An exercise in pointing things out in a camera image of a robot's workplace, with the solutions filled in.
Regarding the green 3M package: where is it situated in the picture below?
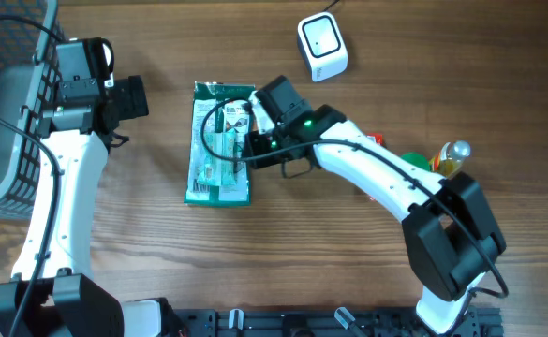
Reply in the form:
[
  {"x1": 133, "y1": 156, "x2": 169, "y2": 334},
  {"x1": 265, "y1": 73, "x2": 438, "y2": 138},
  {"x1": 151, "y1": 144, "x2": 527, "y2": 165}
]
[{"x1": 185, "y1": 81, "x2": 255, "y2": 207}]

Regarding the teal snack packet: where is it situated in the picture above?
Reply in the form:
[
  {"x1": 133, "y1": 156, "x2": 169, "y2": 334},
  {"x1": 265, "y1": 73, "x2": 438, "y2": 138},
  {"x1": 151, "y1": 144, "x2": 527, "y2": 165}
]
[{"x1": 198, "y1": 130, "x2": 236, "y2": 186}]

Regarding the red stick sachet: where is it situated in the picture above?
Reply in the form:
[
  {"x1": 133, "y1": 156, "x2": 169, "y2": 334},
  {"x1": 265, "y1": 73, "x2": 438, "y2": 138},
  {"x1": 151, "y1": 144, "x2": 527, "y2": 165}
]
[{"x1": 367, "y1": 133, "x2": 384, "y2": 146}]

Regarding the green lidded jar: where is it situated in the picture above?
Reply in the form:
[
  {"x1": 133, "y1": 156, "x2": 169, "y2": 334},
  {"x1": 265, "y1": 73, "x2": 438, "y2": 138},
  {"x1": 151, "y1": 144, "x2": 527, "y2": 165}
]
[{"x1": 401, "y1": 152, "x2": 431, "y2": 171}]

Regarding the yellow dish soap bottle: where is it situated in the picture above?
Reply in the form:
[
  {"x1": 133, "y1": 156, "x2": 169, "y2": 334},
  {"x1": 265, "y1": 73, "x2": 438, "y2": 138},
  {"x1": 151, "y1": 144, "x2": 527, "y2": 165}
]
[{"x1": 429, "y1": 140, "x2": 471, "y2": 178}]

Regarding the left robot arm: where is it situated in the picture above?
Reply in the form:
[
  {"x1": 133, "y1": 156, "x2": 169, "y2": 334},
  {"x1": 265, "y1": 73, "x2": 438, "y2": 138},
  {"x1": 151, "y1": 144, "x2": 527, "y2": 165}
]
[{"x1": 0, "y1": 37, "x2": 167, "y2": 336}]

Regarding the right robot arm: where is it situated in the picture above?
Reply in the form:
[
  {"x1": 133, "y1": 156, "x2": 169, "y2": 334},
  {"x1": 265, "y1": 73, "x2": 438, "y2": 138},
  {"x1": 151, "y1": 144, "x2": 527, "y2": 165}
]
[{"x1": 243, "y1": 76, "x2": 508, "y2": 334}]

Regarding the white barcode scanner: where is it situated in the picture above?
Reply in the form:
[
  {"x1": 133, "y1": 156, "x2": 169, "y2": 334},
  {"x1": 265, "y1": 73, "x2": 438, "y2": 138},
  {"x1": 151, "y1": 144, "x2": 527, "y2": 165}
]
[{"x1": 297, "y1": 12, "x2": 348, "y2": 82}]

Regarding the grey plastic mesh basket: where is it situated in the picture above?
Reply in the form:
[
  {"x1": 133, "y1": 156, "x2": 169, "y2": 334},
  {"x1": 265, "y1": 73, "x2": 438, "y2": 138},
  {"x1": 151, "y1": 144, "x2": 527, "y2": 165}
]
[{"x1": 0, "y1": 0, "x2": 65, "y2": 219}]

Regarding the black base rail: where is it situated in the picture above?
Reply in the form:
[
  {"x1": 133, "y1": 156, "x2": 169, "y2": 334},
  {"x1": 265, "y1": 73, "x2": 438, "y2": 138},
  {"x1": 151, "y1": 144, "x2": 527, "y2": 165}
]
[{"x1": 160, "y1": 306, "x2": 504, "y2": 337}]

